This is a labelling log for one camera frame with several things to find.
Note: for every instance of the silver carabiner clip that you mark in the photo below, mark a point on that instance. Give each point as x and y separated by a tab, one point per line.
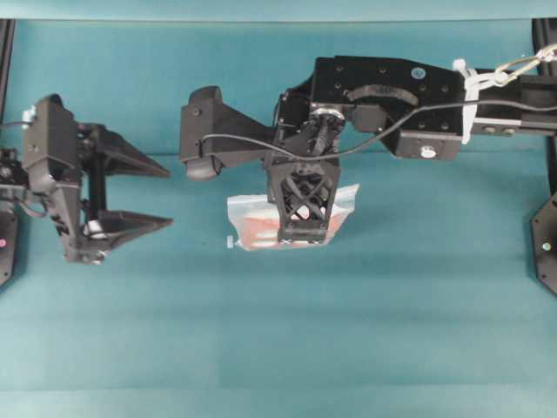
510	71

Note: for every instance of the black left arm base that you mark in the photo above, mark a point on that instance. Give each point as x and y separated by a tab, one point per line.
9	234

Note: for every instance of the white zip tie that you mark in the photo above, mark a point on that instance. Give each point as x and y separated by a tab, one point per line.
474	82

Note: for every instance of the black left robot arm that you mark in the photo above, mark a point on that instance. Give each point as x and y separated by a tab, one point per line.
15	190

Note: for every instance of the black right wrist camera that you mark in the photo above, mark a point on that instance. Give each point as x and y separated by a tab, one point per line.
208	135

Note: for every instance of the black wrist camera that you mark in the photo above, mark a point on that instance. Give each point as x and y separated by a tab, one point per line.
50	146
208	135

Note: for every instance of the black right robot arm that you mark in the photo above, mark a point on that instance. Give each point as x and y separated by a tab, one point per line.
414	110

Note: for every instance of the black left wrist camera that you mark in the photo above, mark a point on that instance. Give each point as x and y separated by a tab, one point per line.
50	146

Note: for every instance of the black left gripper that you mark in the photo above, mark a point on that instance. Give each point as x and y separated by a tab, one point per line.
88	231

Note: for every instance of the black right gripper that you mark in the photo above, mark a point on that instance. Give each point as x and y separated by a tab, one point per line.
304	191

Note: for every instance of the orange tape roll upper left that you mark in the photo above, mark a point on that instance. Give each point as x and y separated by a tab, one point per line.
259	228

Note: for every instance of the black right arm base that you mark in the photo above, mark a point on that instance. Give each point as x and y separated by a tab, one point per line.
543	229

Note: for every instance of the clear plastic zip bag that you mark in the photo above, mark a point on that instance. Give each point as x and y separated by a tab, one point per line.
241	206

